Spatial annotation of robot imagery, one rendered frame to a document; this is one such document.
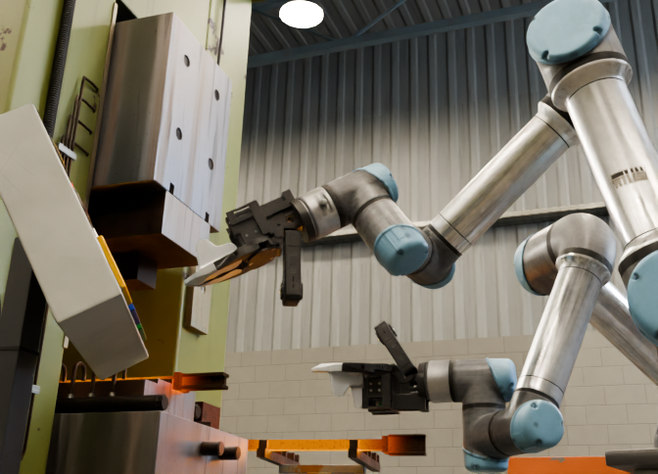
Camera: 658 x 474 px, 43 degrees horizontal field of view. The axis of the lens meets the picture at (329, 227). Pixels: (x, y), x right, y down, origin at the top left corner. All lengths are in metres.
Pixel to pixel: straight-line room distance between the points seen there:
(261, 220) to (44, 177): 0.36
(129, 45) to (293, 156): 9.23
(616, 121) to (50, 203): 0.74
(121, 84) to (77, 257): 0.87
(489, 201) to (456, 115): 9.24
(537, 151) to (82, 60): 0.94
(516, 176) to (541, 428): 0.39
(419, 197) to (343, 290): 1.46
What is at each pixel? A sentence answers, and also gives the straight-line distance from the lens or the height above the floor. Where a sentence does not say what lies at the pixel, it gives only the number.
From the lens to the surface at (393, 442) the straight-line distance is 1.91.
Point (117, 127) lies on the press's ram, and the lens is 1.79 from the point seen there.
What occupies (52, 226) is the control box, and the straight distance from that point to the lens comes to 1.04.
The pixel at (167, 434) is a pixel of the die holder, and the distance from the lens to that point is 1.56.
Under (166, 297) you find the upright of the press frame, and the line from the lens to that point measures 2.05.
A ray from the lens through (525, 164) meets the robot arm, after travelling 1.36.
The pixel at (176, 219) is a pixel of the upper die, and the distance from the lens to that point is 1.74.
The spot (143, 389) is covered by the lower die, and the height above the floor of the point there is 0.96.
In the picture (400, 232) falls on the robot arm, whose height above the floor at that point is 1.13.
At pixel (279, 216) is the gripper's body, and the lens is 1.30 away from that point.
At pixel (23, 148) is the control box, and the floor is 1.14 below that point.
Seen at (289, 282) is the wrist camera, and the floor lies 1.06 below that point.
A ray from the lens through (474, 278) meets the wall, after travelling 9.69.
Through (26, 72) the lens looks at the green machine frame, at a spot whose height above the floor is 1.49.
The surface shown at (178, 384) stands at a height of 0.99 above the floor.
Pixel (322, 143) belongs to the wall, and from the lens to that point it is 10.97.
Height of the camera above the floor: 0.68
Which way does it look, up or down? 22 degrees up
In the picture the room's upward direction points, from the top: 2 degrees clockwise
